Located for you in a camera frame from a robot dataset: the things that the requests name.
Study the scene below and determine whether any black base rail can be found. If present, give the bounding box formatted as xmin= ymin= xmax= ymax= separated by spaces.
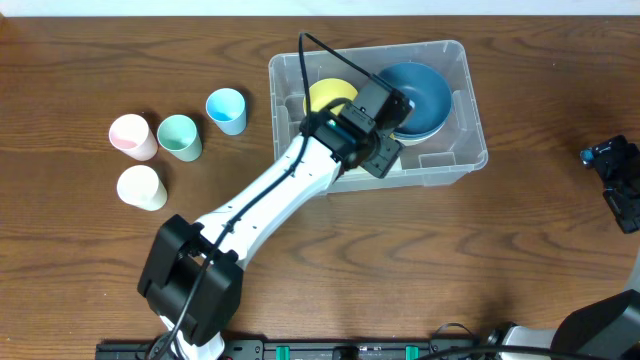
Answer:
xmin=94 ymin=333 xmax=597 ymax=360

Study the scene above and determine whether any green plastic cup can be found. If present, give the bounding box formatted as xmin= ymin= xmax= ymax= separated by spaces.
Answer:
xmin=157 ymin=114 xmax=203 ymax=162

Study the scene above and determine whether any left black cable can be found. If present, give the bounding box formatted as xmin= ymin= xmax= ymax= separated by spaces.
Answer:
xmin=147 ymin=31 xmax=376 ymax=360

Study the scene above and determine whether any right black cable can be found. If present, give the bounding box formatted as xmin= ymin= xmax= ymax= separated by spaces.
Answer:
xmin=414 ymin=322 xmax=601 ymax=360

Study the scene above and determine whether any clear plastic storage container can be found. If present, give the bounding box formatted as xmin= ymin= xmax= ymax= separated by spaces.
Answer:
xmin=268 ymin=40 xmax=489 ymax=193

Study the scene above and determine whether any yellow small bowl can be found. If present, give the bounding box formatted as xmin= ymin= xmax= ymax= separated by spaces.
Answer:
xmin=309 ymin=78 xmax=358 ymax=112

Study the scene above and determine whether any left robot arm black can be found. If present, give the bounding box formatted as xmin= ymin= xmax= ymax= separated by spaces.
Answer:
xmin=137 ymin=75 xmax=415 ymax=359

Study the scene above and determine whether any white plastic cup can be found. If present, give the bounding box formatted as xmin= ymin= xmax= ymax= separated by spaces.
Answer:
xmin=116 ymin=165 xmax=168 ymax=211

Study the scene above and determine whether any pink plastic cup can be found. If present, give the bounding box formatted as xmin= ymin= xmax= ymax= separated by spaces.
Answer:
xmin=108 ymin=114 xmax=158 ymax=161

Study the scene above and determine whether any black cable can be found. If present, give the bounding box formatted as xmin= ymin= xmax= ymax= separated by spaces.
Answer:
xmin=147 ymin=31 xmax=376 ymax=360
xmin=414 ymin=322 xmax=601 ymax=360

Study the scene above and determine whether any dark blue bowl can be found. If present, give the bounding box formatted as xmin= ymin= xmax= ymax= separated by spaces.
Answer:
xmin=394 ymin=118 xmax=446 ymax=140
xmin=378 ymin=62 xmax=453 ymax=128

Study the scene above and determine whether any beige large bowl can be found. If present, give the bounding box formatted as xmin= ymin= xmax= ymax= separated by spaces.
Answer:
xmin=395 ymin=134 xmax=434 ymax=147

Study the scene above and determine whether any blue plastic cup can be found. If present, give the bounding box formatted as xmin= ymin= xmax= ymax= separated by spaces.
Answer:
xmin=205 ymin=88 xmax=247 ymax=136

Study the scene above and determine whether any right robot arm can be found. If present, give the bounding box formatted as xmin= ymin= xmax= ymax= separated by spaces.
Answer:
xmin=487 ymin=135 xmax=639 ymax=359

